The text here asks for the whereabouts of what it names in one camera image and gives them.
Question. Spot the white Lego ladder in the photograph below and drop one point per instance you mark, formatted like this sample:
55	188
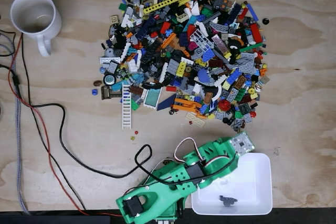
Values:
126	108

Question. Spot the grey lattice fence piece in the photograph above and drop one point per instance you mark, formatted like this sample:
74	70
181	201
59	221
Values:
200	38

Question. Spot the yellow Lego brick with studs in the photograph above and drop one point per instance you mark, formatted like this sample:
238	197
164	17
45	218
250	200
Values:
181	69

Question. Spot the white Lego arch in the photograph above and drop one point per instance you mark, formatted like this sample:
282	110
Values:
219	87

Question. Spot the dark blue wedge plate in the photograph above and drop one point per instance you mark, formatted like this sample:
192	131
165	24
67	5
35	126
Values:
165	103

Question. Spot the long blue Lego plate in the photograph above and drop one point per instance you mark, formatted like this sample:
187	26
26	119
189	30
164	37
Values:
252	12

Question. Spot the tan Lego plate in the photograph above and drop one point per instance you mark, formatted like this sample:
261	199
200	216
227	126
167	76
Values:
195	119

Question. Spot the long yellow Technic beam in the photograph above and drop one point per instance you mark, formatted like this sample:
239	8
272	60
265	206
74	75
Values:
162	5

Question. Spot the white plastic bin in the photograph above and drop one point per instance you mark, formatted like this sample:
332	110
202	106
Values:
252	182

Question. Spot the red round Lego piece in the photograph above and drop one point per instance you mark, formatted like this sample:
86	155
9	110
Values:
224	105

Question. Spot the white ceramic mug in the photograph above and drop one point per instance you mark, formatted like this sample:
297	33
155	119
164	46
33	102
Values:
34	16

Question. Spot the grey Lego dish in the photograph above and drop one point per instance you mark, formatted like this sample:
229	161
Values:
109	52

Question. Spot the white Lego window frame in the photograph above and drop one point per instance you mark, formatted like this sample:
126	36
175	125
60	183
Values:
152	98

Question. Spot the tan square Lego tile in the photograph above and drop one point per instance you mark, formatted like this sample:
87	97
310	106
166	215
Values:
114	19

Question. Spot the black round Lego piece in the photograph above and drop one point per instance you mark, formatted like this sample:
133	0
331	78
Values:
266	21

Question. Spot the orange Lego Technic piece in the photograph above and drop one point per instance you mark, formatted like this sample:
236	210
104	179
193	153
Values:
186	105

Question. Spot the black angular Lego piece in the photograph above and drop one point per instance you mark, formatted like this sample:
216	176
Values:
227	201

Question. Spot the small brown oval piece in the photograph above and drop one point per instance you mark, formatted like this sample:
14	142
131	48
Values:
98	83

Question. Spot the black tan Lego box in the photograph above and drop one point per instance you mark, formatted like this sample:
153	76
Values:
110	93

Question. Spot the long red Lego brick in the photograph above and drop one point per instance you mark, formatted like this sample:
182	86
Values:
256	33

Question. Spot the small red round piece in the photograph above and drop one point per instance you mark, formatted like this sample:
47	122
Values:
253	114

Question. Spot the wheel with teal centre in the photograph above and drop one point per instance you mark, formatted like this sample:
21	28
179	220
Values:
109	79

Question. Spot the small blue Lego piece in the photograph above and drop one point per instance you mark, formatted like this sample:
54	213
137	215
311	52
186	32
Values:
94	92

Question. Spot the long green Lego plate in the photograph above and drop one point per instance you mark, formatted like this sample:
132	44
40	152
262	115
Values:
251	47

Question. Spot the camera circuit board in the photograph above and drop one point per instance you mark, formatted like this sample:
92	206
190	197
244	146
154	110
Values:
242	143

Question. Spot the brown Lego brick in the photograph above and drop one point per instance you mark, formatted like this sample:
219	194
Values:
136	90

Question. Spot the blue Lego dish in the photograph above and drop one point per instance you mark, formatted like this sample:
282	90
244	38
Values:
203	75

